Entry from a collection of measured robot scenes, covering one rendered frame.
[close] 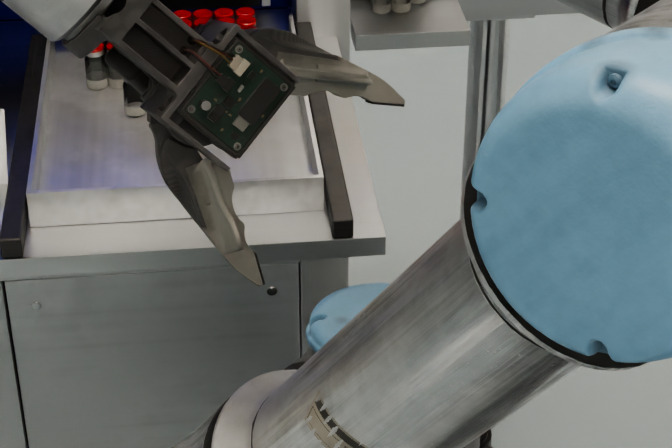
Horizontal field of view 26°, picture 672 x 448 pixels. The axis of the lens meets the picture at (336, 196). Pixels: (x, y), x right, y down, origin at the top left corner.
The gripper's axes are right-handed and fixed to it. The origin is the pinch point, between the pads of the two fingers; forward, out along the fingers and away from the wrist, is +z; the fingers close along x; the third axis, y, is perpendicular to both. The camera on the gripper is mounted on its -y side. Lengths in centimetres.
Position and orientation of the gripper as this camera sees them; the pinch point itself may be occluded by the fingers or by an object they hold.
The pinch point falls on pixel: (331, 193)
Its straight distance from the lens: 95.5
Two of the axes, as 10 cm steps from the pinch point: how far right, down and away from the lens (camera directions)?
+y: 3.2, 1.6, -9.3
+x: 6.1, -7.9, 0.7
